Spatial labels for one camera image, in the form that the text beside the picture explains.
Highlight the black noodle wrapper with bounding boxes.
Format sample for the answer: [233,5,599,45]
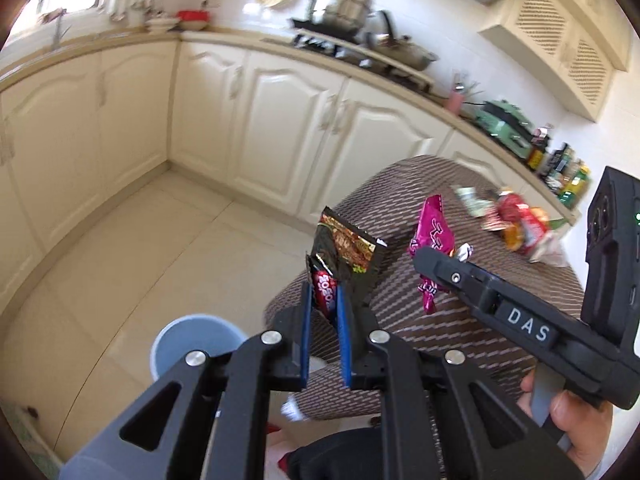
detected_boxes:
[305,206,389,313]

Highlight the kitchen faucet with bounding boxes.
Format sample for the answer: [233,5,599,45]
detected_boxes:
[42,7,69,52]

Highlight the red bowl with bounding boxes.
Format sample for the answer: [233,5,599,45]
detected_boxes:
[176,9,214,32]

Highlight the pink slipper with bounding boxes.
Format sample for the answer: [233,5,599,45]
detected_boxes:
[265,422,302,476]

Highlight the pink snack wrapper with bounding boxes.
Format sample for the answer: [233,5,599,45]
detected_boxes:
[408,194,459,316]

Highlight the green bottle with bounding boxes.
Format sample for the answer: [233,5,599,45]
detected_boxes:
[559,160,592,209]

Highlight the person's leg black pants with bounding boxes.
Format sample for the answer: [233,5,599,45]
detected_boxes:
[287,425,387,480]

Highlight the brown dotted tablecloth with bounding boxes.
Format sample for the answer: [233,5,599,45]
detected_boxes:
[262,155,586,422]

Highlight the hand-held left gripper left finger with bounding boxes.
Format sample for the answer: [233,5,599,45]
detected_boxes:
[59,280,321,480]

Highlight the steel wok with lid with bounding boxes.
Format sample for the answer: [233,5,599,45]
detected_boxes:
[364,10,439,73]

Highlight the cream lower kitchen cabinets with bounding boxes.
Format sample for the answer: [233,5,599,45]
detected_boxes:
[0,35,581,313]

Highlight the person's right hand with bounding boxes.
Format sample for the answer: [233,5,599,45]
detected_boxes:
[520,374,614,479]

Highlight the small red snack packet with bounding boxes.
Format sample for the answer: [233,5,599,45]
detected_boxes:
[311,255,342,322]

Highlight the pink utensil holder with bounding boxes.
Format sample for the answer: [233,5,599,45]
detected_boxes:
[446,72,484,114]

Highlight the black gas stove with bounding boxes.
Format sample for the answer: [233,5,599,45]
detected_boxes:
[291,31,436,94]

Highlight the green and white packet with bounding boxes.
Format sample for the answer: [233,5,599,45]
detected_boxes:
[452,186,494,217]

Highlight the green floor mat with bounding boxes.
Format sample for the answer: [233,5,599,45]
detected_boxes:
[4,404,57,480]

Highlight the clear plastic bag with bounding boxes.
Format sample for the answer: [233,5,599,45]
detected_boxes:
[527,232,570,267]

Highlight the green kitchen appliance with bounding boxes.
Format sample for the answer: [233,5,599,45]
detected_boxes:
[472,100,537,162]

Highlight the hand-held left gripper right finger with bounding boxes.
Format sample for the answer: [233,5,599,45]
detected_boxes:
[334,285,586,480]

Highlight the blue plastic bin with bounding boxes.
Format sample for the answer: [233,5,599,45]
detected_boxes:
[150,314,249,386]

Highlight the cream upper lattice cabinet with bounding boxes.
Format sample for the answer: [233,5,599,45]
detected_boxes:
[477,0,634,122]

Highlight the steel stockpot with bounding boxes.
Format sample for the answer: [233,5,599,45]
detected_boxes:
[304,0,377,37]

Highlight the white bristle brush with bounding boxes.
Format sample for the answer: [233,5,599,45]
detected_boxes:
[281,394,307,424]

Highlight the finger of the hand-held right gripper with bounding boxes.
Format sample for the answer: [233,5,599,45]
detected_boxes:
[413,245,502,322]

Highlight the dark seasoning bottle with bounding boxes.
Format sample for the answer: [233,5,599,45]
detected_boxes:
[545,142,577,187]

